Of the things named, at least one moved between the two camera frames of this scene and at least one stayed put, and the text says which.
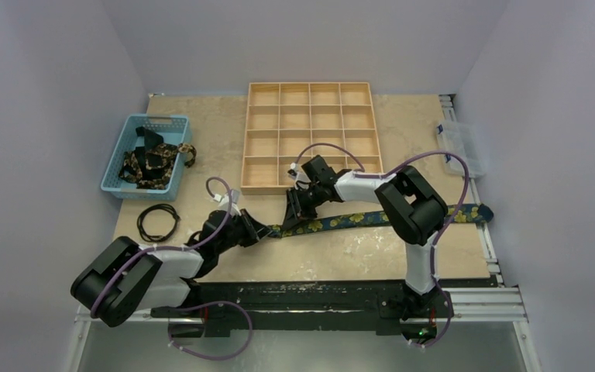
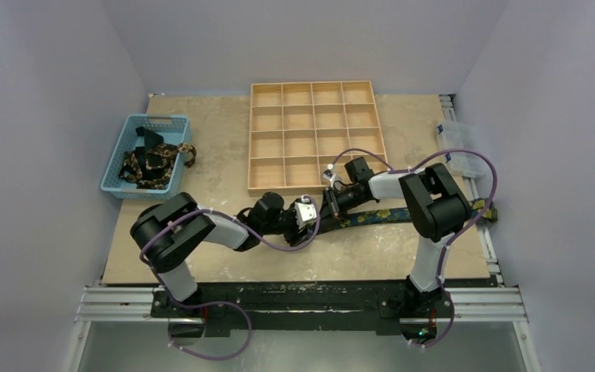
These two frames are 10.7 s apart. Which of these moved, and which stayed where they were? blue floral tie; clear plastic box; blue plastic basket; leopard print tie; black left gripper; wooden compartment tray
Moved: black left gripper; blue floral tie
Stayed: leopard print tie; wooden compartment tray; blue plastic basket; clear plastic box
